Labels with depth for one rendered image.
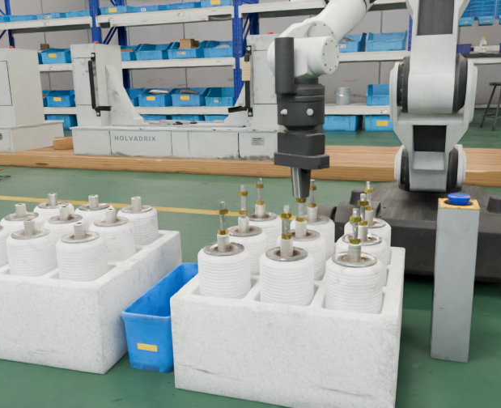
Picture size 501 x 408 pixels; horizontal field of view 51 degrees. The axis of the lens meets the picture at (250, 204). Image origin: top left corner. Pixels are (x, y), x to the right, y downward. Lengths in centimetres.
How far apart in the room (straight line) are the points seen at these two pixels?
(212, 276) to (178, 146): 243
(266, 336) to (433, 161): 84
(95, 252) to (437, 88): 86
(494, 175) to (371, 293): 206
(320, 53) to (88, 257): 58
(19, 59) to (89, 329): 331
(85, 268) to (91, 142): 263
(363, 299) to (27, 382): 65
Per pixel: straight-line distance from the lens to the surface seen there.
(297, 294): 91
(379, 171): 291
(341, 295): 89
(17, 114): 417
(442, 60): 137
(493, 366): 117
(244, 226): 106
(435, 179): 161
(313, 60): 95
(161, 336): 105
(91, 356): 111
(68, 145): 415
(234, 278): 94
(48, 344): 115
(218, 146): 321
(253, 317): 91
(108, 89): 376
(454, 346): 115
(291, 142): 99
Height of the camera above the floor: 55
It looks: 13 degrees down
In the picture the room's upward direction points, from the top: 1 degrees counter-clockwise
